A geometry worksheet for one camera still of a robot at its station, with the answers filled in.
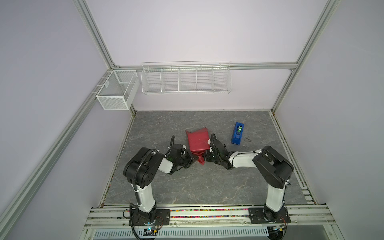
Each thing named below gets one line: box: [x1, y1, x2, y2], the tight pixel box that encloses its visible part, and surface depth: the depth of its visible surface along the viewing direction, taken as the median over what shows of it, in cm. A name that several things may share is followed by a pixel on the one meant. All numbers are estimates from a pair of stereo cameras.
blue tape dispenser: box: [230, 122, 245, 146], surface depth 104 cm
